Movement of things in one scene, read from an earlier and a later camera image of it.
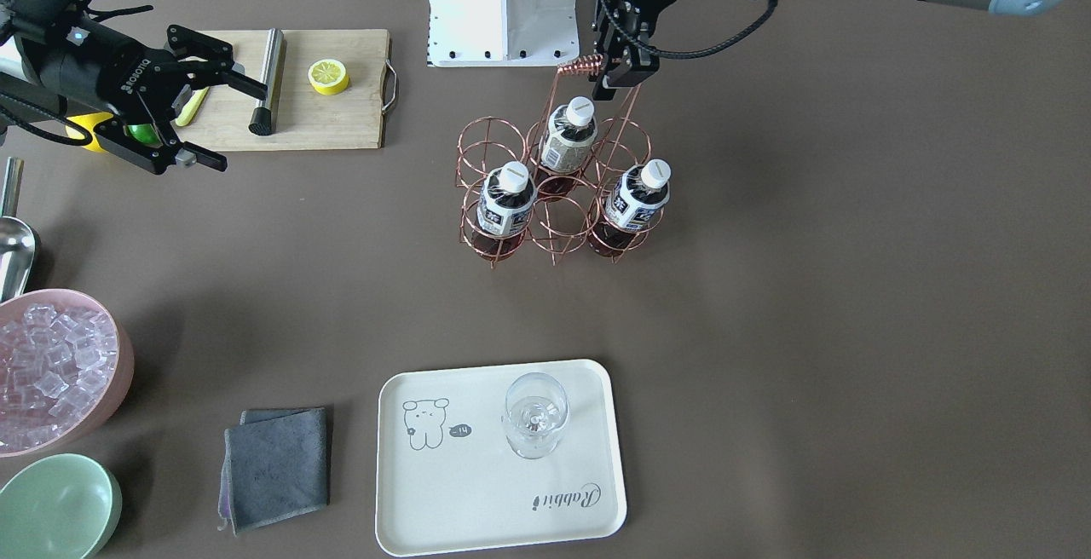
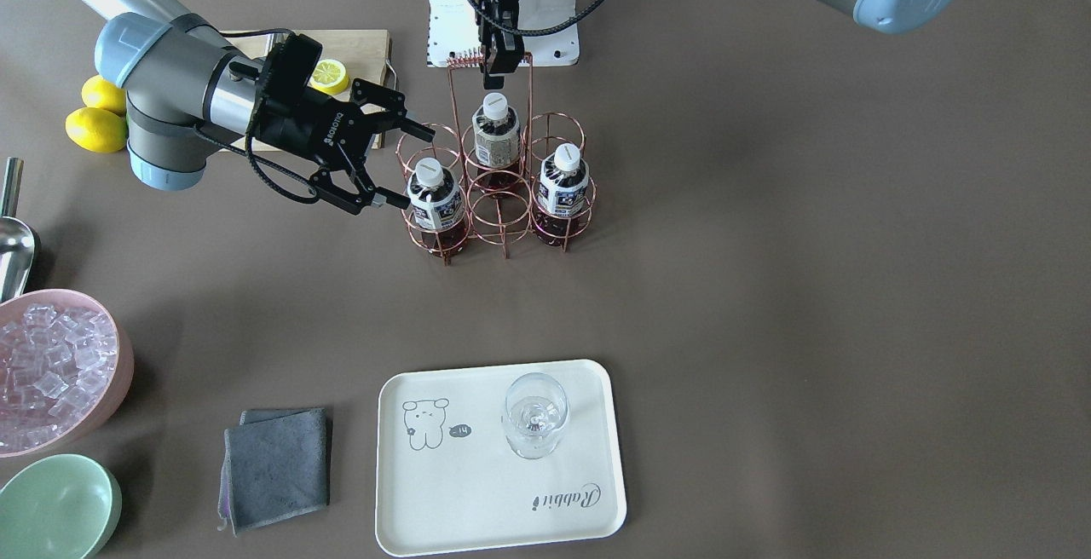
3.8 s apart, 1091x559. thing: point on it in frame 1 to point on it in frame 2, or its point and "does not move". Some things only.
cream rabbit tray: (487, 457) does not move
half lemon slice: (328, 77) does not move
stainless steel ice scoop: (17, 238) does not move
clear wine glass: (537, 406) does not move
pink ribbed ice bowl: (66, 365) does not move
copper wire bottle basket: (580, 183) to (499, 173)
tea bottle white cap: (505, 210) to (430, 172)
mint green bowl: (63, 506) does not move
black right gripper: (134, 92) to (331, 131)
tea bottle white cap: (637, 196) to (567, 157)
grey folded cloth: (274, 467) does not move
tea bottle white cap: (567, 148) to (495, 106)
